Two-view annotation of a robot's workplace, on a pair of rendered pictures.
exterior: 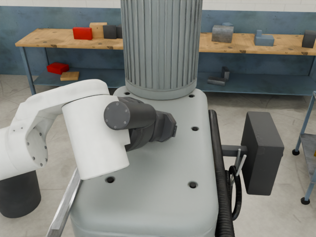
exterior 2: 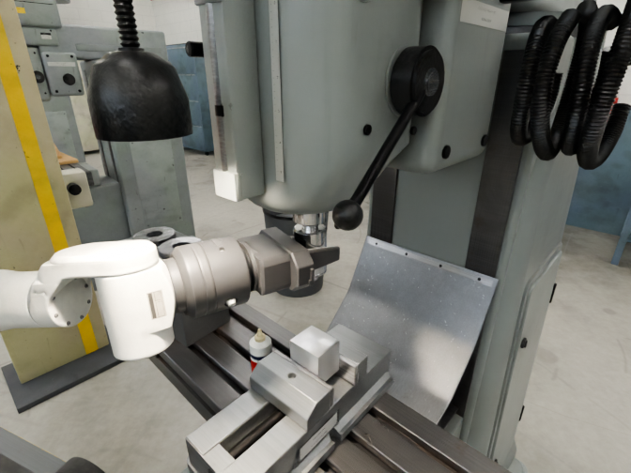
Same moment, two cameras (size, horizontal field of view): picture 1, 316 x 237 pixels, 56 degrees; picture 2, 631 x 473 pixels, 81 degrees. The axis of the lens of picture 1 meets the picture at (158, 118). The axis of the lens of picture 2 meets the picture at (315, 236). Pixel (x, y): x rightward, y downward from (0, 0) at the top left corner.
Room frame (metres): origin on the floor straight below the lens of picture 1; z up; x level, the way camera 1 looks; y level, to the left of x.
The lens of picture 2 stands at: (0.14, -0.29, 1.46)
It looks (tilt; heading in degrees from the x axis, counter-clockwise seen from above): 23 degrees down; 38
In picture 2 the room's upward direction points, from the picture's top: straight up
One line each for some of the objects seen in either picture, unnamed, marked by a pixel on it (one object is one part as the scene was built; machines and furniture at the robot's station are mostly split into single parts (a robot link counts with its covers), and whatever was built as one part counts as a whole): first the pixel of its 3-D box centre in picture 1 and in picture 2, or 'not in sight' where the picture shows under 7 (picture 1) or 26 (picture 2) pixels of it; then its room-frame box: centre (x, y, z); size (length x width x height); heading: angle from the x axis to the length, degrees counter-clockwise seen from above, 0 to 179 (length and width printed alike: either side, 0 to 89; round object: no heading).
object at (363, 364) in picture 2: not in sight; (302, 393); (0.48, 0.01, 0.99); 0.35 x 0.15 x 0.11; 177
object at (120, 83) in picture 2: not in sight; (139, 93); (0.30, 0.01, 1.45); 0.07 x 0.07 x 0.06
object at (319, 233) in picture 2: not in sight; (310, 230); (0.51, 0.01, 1.26); 0.05 x 0.05 x 0.01
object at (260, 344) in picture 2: not in sight; (261, 353); (0.50, 0.13, 0.99); 0.04 x 0.04 x 0.11
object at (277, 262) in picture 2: not in sight; (250, 267); (0.42, 0.04, 1.23); 0.13 x 0.12 x 0.10; 71
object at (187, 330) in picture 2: not in sight; (174, 280); (0.51, 0.42, 1.03); 0.22 x 0.12 x 0.20; 92
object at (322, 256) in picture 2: not in sight; (321, 258); (0.50, -0.02, 1.23); 0.06 x 0.02 x 0.03; 161
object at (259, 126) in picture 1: (260, 152); not in sight; (0.78, -0.35, 1.62); 0.20 x 0.09 x 0.21; 175
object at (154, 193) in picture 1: (153, 159); not in sight; (0.52, 0.01, 1.81); 0.47 x 0.26 x 0.16; 175
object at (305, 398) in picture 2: not in sight; (290, 387); (0.45, 0.01, 1.02); 0.12 x 0.06 x 0.04; 87
